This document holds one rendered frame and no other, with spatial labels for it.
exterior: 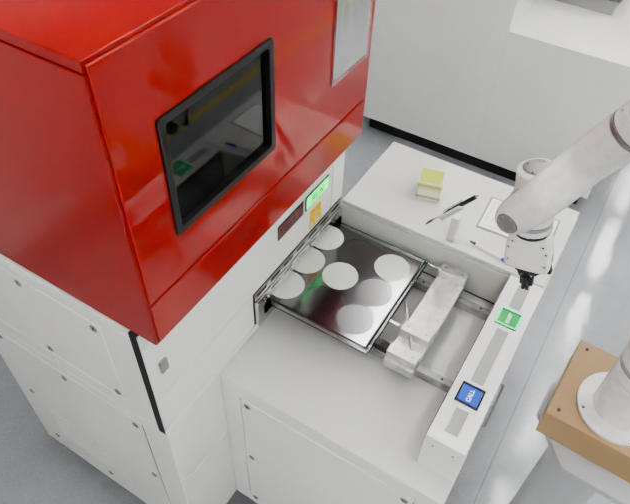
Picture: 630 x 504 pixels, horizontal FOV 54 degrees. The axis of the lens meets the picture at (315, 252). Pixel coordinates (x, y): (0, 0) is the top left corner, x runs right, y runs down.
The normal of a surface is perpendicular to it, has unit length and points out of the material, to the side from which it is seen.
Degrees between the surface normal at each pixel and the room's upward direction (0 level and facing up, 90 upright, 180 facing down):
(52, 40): 0
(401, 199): 0
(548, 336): 0
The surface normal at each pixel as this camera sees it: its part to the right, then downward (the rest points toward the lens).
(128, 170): 0.85, 0.40
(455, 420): 0.03, -0.68
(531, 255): -0.52, 0.62
